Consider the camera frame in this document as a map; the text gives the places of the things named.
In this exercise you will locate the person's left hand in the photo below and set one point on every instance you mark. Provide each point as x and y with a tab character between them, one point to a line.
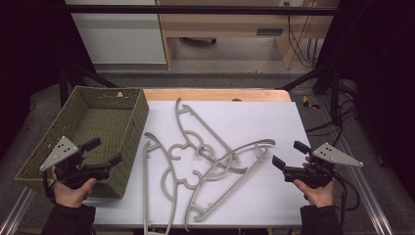
71	197

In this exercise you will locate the white cabinet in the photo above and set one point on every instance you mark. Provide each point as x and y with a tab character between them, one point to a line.
120	36

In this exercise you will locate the wooden desk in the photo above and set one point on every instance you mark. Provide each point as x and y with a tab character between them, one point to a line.
228	23

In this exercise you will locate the black curtain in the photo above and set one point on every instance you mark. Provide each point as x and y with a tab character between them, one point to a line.
381	65
29	45

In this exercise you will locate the wooden table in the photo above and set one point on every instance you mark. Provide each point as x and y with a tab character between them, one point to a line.
212	94

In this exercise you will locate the person's right hand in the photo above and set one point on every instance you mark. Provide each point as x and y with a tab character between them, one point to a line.
319	197

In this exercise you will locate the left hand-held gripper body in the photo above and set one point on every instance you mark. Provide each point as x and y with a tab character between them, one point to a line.
62	151

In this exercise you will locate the aluminium rail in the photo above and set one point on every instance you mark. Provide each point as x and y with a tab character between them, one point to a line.
365	192
14	213

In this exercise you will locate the black metal frame leg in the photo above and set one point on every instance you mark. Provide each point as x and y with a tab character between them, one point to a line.
63	81
334	91

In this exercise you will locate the yellow and black tool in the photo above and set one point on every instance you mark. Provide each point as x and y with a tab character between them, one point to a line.
308	103

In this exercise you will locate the grey plastic clothes hanger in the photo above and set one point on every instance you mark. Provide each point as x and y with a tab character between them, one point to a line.
266	142
175	196
202	123

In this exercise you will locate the green woven basket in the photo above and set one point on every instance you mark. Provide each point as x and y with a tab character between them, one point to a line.
104	120

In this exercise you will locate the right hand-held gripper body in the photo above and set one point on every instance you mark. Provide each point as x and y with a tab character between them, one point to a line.
336	155

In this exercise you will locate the small beige tag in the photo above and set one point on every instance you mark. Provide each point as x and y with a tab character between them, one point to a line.
120	94

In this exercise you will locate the black horizontal frame bar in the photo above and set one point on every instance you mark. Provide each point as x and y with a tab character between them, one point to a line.
195	9

